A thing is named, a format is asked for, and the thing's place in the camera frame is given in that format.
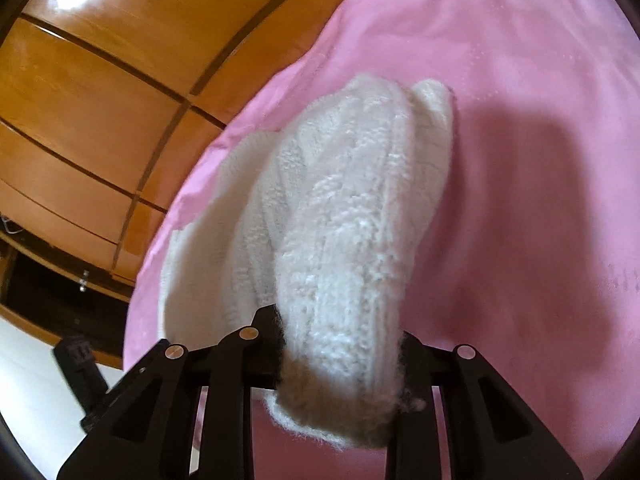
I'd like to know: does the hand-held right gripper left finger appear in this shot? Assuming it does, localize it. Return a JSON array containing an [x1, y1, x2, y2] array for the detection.
[[56, 304, 287, 480]]

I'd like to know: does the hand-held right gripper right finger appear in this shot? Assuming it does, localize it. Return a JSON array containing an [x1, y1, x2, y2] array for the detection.
[[386, 332, 584, 480]]

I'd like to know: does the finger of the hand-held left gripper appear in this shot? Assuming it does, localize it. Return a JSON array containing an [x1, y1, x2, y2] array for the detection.
[[53, 335, 109, 432]]

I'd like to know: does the white knitted sweater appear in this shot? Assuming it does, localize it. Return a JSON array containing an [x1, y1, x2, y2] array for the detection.
[[157, 74, 459, 449]]

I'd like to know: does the dark open wardrobe compartment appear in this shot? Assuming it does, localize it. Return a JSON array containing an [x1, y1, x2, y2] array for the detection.
[[0, 247, 132, 361]]

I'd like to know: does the pink bedsheet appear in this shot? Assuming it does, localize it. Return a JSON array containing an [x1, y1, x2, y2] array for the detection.
[[122, 0, 640, 480]]

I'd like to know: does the wooden wardrobe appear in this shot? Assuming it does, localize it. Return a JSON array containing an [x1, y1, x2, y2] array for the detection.
[[0, 0, 387, 367]]

